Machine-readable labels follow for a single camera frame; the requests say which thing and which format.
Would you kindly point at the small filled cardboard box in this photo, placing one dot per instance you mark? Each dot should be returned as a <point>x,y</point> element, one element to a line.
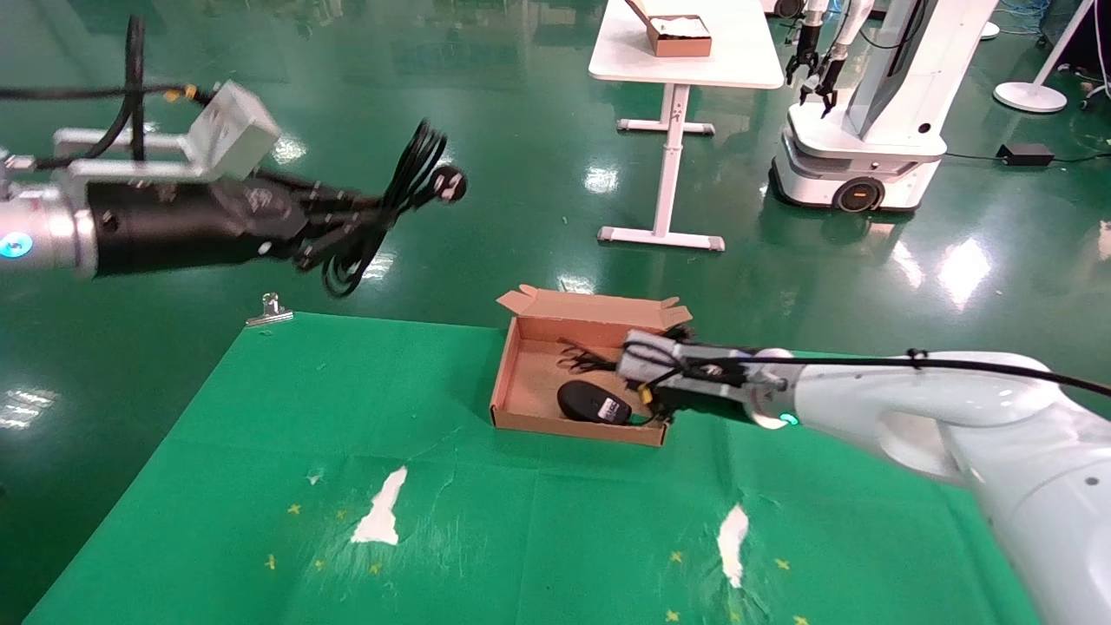
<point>681,36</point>

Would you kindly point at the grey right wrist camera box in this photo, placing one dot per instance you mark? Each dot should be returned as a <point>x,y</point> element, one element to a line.
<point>651,356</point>

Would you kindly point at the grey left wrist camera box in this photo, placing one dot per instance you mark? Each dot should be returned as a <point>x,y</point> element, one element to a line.
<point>230,130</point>

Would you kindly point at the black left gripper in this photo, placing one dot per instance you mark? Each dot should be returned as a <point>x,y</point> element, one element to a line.
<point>191,221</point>

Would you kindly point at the white wheeled background robot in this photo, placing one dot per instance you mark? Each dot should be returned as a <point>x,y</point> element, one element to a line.
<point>877,139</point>

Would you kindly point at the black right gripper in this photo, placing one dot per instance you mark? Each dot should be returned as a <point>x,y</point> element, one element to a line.
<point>712,391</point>

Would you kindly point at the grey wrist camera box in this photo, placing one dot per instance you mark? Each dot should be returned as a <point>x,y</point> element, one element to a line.
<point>230,130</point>
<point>651,356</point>

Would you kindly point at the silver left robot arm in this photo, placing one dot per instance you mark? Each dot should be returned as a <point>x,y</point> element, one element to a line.
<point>43,230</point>

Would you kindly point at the metal binder clip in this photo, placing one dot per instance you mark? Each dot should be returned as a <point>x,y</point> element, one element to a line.
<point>271,314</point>

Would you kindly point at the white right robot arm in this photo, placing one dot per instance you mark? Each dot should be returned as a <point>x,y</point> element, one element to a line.
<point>998,434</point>

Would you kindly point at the white floor stand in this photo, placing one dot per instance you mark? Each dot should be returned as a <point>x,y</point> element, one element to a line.
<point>1031,95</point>

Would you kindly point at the black power brick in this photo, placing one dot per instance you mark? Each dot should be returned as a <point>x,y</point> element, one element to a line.
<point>1026,155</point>

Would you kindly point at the open brown cardboard box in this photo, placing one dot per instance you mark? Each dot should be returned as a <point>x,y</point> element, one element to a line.
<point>538,382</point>

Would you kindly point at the white background table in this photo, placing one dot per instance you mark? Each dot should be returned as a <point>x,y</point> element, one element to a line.
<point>738,52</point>

